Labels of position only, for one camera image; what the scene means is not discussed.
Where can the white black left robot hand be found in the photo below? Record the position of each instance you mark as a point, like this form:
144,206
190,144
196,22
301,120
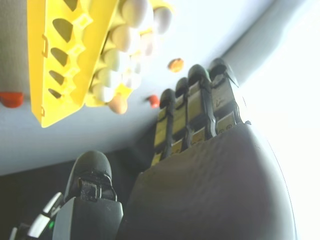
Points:
212,187

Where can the brown toy egg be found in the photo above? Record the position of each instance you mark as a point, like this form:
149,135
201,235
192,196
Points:
117,105

